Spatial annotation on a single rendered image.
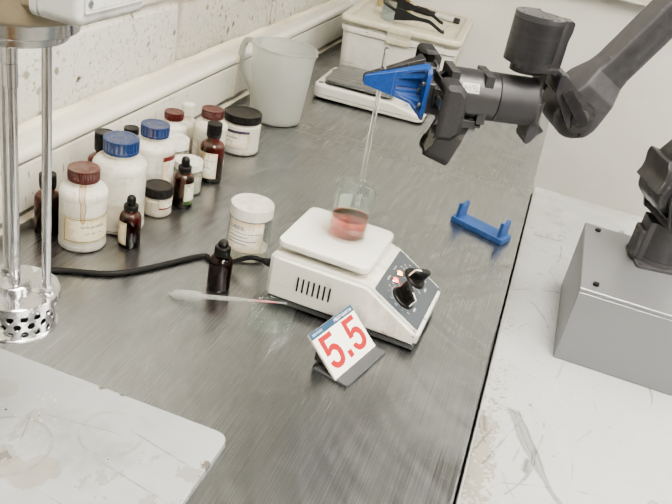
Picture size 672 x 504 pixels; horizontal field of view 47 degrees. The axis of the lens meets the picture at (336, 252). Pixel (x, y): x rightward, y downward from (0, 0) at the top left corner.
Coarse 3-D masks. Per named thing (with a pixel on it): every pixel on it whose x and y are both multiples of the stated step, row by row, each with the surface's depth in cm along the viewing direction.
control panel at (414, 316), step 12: (396, 264) 98; (408, 264) 100; (384, 276) 94; (396, 276) 96; (384, 288) 93; (432, 288) 100; (420, 300) 96; (432, 300) 98; (408, 312) 93; (420, 312) 95; (420, 324) 93
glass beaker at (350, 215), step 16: (352, 176) 96; (368, 176) 96; (336, 192) 93; (352, 192) 97; (368, 192) 96; (336, 208) 94; (352, 208) 93; (368, 208) 93; (336, 224) 94; (352, 224) 94; (368, 224) 95; (352, 240) 95
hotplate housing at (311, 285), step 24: (264, 264) 99; (288, 264) 93; (312, 264) 93; (384, 264) 96; (288, 288) 95; (312, 288) 93; (336, 288) 92; (360, 288) 91; (312, 312) 95; (336, 312) 94; (360, 312) 92; (384, 312) 91; (384, 336) 93; (408, 336) 91
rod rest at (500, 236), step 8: (464, 208) 127; (456, 216) 127; (464, 216) 128; (464, 224) 126; (472, 224) 126; (480, 224) 127; (488, 224) 127; (504, 224) 122; (480, 232) 125; (488, 232) 124; (496, 232) 125; (504, 232) 124; (496, 240) 123; (504, 240) 123
